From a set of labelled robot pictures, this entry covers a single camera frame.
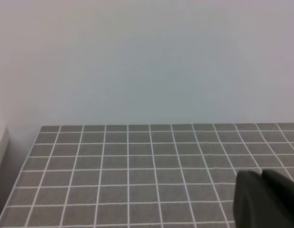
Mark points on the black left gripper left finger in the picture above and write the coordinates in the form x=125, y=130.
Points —
x=249, y=197

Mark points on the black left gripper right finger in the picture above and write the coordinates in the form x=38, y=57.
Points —
x=283, y=189

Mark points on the grey grid tablecloth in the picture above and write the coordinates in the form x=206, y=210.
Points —
x=142, y=176

